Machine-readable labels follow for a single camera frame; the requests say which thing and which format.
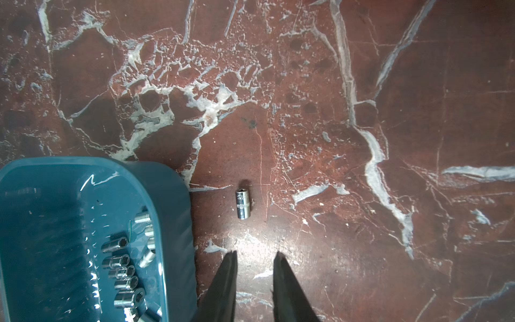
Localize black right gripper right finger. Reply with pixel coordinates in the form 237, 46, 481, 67
272, 252, 319, 321

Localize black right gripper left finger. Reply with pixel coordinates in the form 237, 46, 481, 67
191, 251, 238, 322

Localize teal plastic storage box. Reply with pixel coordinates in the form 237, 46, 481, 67
1, 157, 197, 321

